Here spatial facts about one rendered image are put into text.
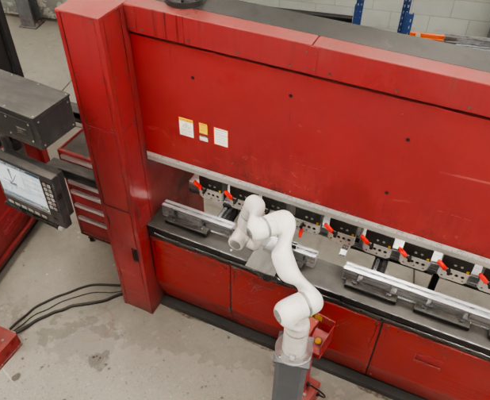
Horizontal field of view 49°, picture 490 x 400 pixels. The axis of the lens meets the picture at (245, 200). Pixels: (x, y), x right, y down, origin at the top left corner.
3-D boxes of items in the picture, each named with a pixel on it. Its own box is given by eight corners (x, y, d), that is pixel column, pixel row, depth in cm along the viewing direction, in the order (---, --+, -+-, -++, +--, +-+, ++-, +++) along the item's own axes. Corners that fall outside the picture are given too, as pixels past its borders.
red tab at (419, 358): (413, 360, 313) (415, 355, 308) (414, 358, 314) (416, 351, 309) (438, 371, 308) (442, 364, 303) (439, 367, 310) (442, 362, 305)
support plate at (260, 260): (244, 266, 306) (244, 265, 305) (262, 236, 324) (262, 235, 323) (273, 277, 301) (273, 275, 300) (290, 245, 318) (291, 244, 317)
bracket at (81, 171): (30, 187, 330) (27, 179, 325) (56, 165, 346) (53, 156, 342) (83, 207, 318) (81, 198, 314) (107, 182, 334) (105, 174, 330)
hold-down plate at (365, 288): (343, 286, 311) (344, 283, 309) (346, 280, 314) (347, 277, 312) (395, 305, 302) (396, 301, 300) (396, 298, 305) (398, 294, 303)
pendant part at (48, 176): (6, 201, 307) (-14, 152, 282) (22, 189, 314) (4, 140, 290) (66, 229, 291) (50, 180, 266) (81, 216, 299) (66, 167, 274)
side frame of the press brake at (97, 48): (124, 303, 406) (53, 9, 248) (180, 229, 463) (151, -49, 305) (152, 314, 399) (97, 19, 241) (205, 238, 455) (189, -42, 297)
